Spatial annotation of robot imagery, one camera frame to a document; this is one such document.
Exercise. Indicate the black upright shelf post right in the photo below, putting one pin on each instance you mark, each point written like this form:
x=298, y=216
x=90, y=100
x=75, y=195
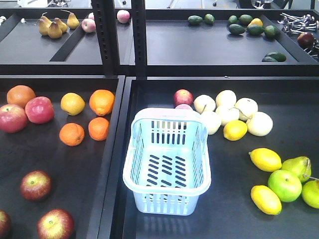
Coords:
x=140, y=40

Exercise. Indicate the yellow lemon near melons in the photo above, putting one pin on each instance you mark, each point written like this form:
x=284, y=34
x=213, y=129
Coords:
x=235, y=130

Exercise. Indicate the large orange back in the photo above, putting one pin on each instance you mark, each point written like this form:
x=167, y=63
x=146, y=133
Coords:
x=101, y=102

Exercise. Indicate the yellow orange citrus fruit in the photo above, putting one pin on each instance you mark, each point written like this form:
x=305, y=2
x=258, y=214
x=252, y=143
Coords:
x=72, y=103

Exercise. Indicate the red yellow apple middle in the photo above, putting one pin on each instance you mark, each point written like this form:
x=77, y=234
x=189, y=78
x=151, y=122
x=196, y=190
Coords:
x=5, y=224

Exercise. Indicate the red yellow apple front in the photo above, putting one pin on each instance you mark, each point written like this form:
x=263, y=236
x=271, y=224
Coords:
x=56, y=224

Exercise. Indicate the yellow lemon right upper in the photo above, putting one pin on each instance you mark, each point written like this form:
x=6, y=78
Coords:
x=265, y=159

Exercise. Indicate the yellow lemon right lower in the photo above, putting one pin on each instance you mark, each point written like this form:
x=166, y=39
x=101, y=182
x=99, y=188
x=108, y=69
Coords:
x=266, y=200

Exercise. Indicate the small orange near apples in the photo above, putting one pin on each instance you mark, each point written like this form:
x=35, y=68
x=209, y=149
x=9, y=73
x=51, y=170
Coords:
x=72, y=134

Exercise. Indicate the red yellow apple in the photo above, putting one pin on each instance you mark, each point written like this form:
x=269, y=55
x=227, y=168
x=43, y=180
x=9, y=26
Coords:
x=56, y=224
x=36, y=185
x=5, y=224

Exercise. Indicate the pink red apple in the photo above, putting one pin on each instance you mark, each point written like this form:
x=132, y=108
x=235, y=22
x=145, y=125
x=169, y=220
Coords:
x=12, y=118
x=40, y=110

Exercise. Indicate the red yellow apple left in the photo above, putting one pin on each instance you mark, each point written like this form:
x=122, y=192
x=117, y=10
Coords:
x=36, y=185

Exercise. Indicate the pink red apple left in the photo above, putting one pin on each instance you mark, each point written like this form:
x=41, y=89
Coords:
x=12, y=118

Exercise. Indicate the green apple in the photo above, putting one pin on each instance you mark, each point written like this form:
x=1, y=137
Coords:
x=285, y=185

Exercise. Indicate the pink red apple right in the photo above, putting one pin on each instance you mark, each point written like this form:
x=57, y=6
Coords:
x=40, y=110

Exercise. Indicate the green pear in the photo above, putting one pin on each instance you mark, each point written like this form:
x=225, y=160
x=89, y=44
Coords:
x=299, y=166

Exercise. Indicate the red apple behind basket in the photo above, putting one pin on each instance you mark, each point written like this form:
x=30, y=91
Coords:
x=183, y=96

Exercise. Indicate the light blue plastic basket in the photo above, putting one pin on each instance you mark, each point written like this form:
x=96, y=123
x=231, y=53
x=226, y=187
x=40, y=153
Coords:
x=167, y=164

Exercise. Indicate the orange behind pink apples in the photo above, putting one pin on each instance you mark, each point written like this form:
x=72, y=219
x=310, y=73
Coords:
x=20, y=95

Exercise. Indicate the orange front right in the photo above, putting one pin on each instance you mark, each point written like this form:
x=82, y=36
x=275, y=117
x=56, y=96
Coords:
x=98, y=128

